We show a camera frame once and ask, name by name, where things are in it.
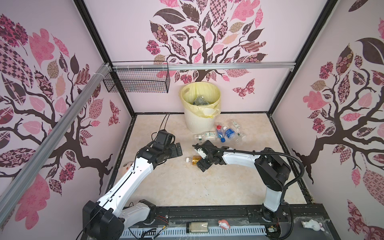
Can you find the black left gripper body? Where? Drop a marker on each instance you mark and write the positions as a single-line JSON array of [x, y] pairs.
[[171, 152]]

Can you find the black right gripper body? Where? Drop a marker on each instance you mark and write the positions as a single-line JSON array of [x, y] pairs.
[[205, 163]]

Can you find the red yellow label bottle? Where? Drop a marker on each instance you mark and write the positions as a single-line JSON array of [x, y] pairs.
[[193, 160]]

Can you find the small clear green label bottle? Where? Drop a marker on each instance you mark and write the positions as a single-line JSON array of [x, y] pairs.
[[235, 124]]

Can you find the blue label bottle white cap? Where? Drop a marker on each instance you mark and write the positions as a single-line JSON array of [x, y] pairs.
[[200, 101]]

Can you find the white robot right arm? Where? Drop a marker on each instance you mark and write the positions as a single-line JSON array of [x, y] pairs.
[[273, 170]]

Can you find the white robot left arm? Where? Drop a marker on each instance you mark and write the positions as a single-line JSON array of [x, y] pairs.
[[108, 218]]

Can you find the white bin with yellow bag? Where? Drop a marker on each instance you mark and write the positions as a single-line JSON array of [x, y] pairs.
[[200, 118]]

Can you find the striped plush doll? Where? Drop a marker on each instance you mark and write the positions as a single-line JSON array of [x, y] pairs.
[[127, 166]]

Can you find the pink white small toy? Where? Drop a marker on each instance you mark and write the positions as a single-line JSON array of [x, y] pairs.
[[224, 224]]

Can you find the beige rectangular box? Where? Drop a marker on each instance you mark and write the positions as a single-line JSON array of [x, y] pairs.
[[197, 227]]

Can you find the white plush toy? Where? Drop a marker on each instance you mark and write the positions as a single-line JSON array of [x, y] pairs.
[[314, 225]]

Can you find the black wire basket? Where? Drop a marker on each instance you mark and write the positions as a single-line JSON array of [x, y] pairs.
[[138, 77]]

